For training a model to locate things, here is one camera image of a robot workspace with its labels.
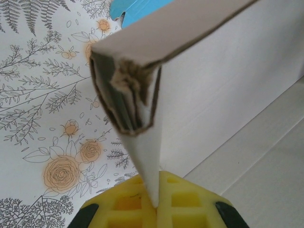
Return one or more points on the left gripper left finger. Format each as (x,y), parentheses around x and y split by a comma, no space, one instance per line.
(118,211)

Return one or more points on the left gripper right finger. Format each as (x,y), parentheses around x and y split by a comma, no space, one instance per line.
(190,209)

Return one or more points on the white paper box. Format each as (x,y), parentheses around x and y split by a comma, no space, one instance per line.
(213,83)

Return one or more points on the blue paper box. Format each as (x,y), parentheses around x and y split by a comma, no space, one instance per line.
(142,8)

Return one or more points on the floral tablecloth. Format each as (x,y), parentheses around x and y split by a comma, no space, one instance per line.
(35,95)

